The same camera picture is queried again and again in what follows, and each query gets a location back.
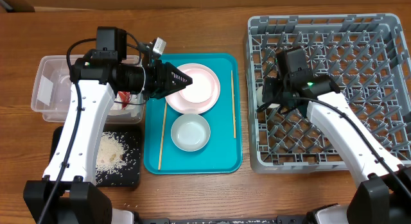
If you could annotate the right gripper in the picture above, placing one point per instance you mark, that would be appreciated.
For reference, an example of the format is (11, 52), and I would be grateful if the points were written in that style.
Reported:
(268, 97)

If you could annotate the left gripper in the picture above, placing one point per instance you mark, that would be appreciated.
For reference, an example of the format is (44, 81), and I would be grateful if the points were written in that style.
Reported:
(162, 79)

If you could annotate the cream paper cup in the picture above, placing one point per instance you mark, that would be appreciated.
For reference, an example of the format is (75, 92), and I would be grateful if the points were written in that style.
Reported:
(259, 98)

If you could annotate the wooden chopstick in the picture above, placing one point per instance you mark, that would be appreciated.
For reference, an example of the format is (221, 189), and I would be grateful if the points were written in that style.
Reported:
(162, 135)
(233, 105)

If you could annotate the white napkin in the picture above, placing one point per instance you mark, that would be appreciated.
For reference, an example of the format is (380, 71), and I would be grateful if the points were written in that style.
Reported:
(131, 108)

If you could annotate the red snack wrapper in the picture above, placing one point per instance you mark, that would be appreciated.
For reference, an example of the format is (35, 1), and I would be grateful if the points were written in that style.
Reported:
(124, 98)

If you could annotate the grey bowl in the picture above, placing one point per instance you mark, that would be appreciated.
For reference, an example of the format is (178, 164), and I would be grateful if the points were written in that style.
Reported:
(190, 132)

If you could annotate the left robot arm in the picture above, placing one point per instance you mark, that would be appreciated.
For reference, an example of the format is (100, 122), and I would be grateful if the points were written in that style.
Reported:
(67, 191)

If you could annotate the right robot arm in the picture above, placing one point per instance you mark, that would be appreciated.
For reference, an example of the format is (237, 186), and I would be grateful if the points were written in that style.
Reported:
(382, 180)

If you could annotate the grey dishwasher rack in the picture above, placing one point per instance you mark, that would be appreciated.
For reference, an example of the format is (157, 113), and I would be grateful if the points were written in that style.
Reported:
(367, 56)

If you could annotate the pink bowl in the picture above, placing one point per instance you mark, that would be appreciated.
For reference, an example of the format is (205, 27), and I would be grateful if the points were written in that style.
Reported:
(202, 86)

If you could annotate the pink plate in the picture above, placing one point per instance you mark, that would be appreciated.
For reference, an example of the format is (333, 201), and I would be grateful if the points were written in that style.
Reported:
(178, 103)

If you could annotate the teal serving tray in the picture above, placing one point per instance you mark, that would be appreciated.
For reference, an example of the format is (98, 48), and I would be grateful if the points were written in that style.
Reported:
(222, 153)

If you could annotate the black plastic tray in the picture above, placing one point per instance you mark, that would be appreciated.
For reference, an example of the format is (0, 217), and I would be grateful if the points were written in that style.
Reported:
(128, 153)

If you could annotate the rice and food scraps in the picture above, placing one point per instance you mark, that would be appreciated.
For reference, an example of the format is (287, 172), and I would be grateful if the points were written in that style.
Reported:
(110, 155)

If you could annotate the clear plastic bin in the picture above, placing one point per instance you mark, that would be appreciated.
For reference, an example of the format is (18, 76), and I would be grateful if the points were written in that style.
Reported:
(52, 93)

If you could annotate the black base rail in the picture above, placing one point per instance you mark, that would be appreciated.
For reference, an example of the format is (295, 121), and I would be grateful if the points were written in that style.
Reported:
(288, 219)

